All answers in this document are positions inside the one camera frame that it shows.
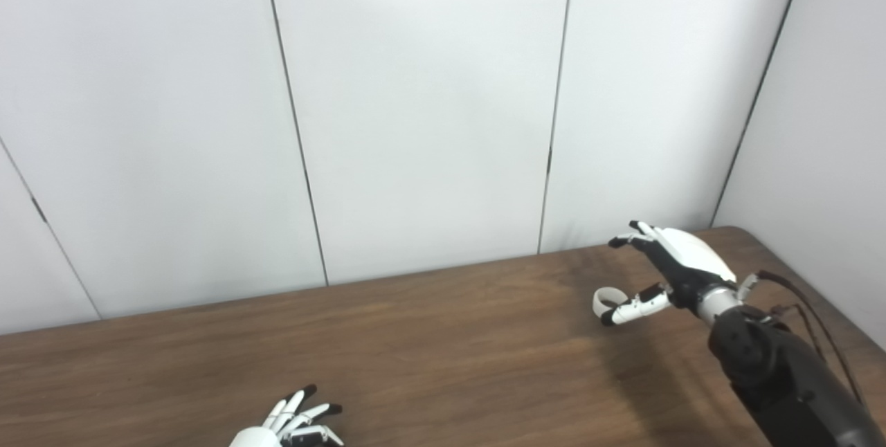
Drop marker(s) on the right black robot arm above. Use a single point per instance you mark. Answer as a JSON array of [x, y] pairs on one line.
[[782, 378]]

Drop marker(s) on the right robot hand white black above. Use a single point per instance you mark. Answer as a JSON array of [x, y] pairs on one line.
[[689, 257]]

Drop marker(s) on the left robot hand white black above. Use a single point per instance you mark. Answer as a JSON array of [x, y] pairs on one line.
[[257, 437]]

